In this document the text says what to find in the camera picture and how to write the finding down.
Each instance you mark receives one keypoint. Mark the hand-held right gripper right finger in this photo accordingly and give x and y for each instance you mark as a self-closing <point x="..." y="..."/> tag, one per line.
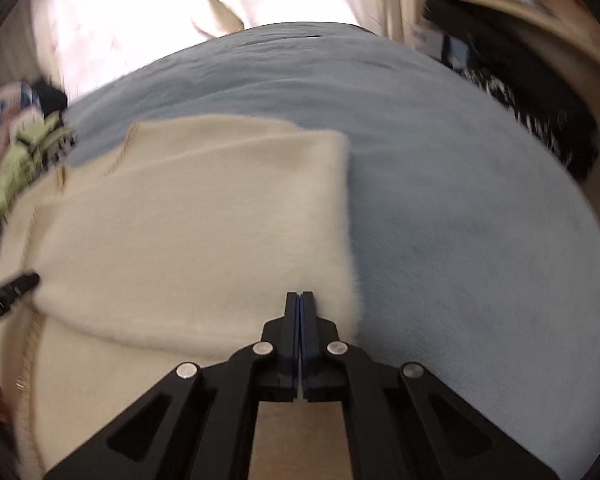
<point x="307" y="340"/>

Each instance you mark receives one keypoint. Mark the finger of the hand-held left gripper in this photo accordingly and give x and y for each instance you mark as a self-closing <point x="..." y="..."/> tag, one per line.
<point x="10" y="292"/>

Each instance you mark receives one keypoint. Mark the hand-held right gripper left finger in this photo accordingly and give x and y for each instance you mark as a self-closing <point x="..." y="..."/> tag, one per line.
<point x="291" y="340"/>

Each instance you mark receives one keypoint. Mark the cream fleece garment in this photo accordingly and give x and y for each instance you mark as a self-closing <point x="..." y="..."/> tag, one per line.
<point x="180" y="235"/>

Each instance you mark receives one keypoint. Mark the light green cloth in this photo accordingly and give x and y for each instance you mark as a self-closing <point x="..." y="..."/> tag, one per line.
<point x="15" y="170"/>

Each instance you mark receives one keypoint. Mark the grey-blue blanket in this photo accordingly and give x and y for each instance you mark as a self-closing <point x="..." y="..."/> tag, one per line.
<point x="455" y="210"/>

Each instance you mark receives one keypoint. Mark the white curtain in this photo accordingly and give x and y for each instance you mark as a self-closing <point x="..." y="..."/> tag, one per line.
<point x="130" y="20"/>

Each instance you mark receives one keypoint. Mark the white blue box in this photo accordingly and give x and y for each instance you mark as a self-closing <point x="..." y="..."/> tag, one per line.
<point x="437" y="42"/>

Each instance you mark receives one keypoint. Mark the wooden shelf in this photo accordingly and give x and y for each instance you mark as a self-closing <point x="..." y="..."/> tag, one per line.
<point x="555" y="20"/>

